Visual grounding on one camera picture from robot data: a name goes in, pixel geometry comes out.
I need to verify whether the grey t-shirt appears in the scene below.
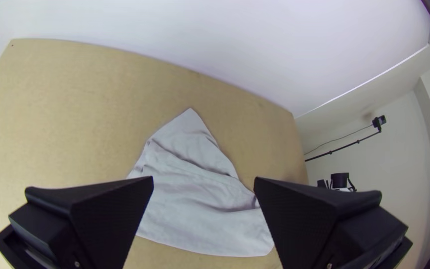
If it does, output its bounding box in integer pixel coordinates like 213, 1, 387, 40
126, 108, 275, 258

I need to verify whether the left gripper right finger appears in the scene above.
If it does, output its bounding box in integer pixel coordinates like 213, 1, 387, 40
253, 176, 409, 269

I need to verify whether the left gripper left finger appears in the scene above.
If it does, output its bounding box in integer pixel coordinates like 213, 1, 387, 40
8, 176, 154, 269

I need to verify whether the black cable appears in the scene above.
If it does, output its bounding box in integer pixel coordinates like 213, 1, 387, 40
304, 125, 374, 156

